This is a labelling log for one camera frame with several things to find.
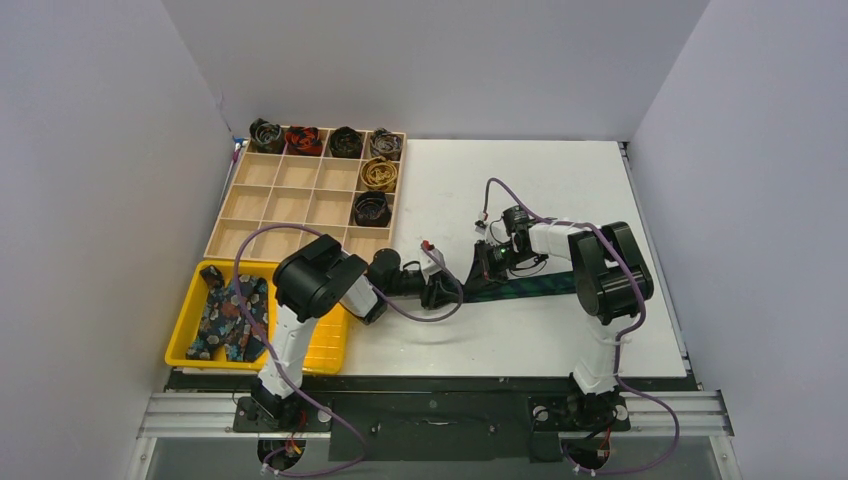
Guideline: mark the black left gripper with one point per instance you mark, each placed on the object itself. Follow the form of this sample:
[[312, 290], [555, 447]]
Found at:
[[440, 291]]

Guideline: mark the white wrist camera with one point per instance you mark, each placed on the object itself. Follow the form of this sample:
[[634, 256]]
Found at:
[[497, 232], [431, 260]]

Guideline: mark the green navy striped tie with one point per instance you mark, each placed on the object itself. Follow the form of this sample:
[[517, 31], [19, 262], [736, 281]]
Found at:
[[562, 283]]

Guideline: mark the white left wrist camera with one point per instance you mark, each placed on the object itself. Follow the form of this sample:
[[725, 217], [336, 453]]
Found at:
[[431, 260]]

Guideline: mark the rolled yellow beetle tie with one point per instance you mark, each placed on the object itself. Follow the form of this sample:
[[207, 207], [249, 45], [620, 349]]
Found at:
[[379, 174]]

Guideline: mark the rolled black gold tie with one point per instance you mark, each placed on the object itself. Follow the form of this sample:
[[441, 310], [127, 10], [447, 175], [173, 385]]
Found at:
[[346, 142]]

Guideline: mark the rolled black grey tie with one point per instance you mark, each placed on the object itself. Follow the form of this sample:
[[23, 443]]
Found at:
[[267, 137]]

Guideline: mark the aluminium black mounting rail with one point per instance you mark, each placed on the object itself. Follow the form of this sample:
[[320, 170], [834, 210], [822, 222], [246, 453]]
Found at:
[[356, 424]]

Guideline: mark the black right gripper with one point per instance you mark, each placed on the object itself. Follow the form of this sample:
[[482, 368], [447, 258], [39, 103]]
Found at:
[[489, 263]]

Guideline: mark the wooden compartment organizer box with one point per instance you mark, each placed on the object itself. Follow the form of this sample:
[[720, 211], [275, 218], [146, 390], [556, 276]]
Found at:
[[271, 196]]

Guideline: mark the rolled red black tie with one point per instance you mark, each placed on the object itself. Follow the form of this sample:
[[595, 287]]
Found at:
[[304, 141]]

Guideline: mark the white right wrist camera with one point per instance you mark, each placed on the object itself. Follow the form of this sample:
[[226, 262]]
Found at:
[[497, 232]]

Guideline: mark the floral dark tie in tray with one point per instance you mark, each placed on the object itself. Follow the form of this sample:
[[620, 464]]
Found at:
[[222, 326]]

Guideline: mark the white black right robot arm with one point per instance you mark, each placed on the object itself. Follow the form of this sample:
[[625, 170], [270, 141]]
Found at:
[[603, 266]]

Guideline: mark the rolled grey patterned tie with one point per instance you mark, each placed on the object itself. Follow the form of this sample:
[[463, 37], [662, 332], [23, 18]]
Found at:
[[386, 144]]

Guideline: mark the rolled navy floral tie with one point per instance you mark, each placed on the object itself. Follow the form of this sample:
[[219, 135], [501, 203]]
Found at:
[[371, 209]]

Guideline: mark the yellow plastic tray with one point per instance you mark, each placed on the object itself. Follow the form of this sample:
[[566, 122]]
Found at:
[[189, 318]]

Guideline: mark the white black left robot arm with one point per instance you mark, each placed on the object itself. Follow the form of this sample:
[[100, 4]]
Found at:
[[312, 282]]

